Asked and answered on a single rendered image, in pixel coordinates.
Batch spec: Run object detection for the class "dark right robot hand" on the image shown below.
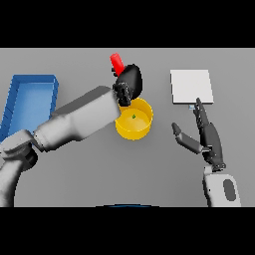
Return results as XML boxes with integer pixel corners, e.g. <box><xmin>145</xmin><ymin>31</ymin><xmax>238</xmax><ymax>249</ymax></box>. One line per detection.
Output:
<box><xmin>170</xmin><ymin>97</ymin><xmax>227</xmax><ymax>173</ymax></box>

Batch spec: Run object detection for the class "dark left robot hand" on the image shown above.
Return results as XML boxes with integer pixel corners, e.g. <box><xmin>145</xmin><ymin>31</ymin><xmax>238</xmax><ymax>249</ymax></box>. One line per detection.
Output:
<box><xmin>112</xmin><ymin>63</ymin><xmax>143</xmax><ymax>108</ymax></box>

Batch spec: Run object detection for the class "red beaker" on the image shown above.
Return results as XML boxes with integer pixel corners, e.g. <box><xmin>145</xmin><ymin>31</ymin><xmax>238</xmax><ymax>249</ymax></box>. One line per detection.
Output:
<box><xmin>110</xmin><ymin>52</ymin><xmax>126</xmax><ymax>78</ymax></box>

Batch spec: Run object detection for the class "yellow bowl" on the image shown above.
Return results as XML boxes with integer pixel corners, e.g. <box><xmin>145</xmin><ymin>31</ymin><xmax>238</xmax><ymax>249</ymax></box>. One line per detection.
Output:
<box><xmin>115</xmin><ymin>97</ymin><xmax>154</xmax><ymax>140</ymax></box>

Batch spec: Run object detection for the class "pale square measuring scale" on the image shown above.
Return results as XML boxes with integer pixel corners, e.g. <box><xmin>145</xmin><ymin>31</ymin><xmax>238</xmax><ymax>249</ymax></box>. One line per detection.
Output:
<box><xmin>169</xmin><ymin>69</ymin><xmax>215</xmax><ymax>110</ymax></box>

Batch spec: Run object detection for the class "blue tray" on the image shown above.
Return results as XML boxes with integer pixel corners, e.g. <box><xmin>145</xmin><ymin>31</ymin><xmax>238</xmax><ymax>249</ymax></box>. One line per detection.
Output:
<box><xmin>0</xmin><ymin>74</ymin><xmax>60</xmax><ymax>143</ymax></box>

